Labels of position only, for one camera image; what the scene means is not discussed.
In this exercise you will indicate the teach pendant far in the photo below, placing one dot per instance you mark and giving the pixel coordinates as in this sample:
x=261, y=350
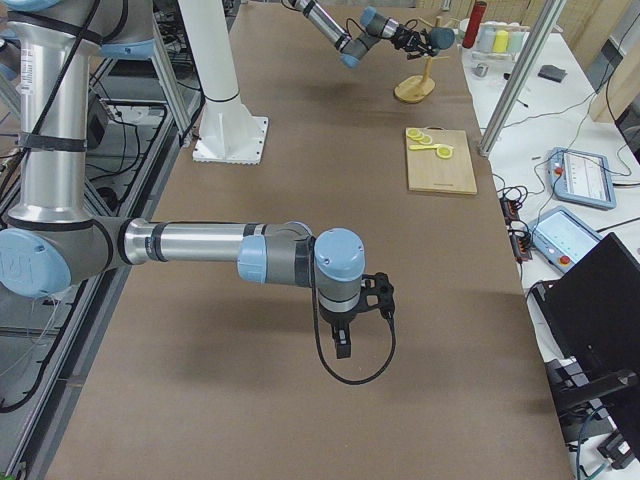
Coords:
x=582, y=178

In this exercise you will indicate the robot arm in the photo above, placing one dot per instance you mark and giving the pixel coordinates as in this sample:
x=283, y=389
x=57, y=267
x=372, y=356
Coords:
x=373, y=27
x=52, y=242

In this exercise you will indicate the bamboo cutting board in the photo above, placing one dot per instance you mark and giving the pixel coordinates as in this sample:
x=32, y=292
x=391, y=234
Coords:
x=428, y=173

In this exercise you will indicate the small metal cylinder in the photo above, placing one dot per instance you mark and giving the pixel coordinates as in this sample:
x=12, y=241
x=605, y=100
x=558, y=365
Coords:
x=481, y=70

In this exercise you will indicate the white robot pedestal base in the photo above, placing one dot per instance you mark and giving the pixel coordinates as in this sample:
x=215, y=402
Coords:
x=228, y=132

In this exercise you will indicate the light blue cup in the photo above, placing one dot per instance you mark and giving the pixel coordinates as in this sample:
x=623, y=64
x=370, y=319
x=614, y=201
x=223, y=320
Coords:
x=515, y=42

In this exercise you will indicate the small black pad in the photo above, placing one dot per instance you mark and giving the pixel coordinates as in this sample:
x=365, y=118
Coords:
x=552, y=73

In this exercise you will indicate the grey cup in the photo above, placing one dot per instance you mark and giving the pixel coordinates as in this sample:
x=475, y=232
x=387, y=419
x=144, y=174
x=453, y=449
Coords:
x=486, y=38

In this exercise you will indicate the aluminium frame post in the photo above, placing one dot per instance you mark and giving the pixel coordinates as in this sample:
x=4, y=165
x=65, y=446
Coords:
x=533, y=46

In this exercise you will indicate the yellow cup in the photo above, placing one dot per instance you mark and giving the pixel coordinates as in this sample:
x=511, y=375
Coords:
x=501, y=40

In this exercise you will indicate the teach pendant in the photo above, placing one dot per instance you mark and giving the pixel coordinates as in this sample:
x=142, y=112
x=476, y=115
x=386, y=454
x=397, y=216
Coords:
x=582, y=178
x=563, y=238

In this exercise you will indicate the wooden cup storage rack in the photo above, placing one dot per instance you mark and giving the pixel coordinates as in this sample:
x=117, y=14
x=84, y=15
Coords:
x=415, y=88

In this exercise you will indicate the lemon slice top pair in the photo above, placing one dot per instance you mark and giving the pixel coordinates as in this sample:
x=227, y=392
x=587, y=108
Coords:
x=443, y=154

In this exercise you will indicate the red thermos bottle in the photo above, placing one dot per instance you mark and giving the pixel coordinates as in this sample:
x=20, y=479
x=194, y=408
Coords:
x=473, y=26

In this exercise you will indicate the lemon slice near knife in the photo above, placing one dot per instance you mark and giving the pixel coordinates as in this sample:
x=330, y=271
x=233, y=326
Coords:
x=426, y=139

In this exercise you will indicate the blue mug yellow inside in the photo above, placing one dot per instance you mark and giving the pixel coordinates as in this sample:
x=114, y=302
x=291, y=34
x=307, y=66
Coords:
x=442, y=38

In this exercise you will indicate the yellow plastic knife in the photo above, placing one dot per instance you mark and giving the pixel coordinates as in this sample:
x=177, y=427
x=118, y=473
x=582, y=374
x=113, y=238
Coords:
x=415, y=147

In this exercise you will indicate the black monitor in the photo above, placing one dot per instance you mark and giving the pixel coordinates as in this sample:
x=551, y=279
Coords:
x=593, y=314

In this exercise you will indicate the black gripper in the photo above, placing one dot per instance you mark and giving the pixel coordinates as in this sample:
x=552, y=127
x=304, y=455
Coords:
x=401, y=35
x=338, y=316

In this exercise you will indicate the teach pendant near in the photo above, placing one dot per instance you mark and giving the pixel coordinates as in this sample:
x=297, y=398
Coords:
x=563, y=238

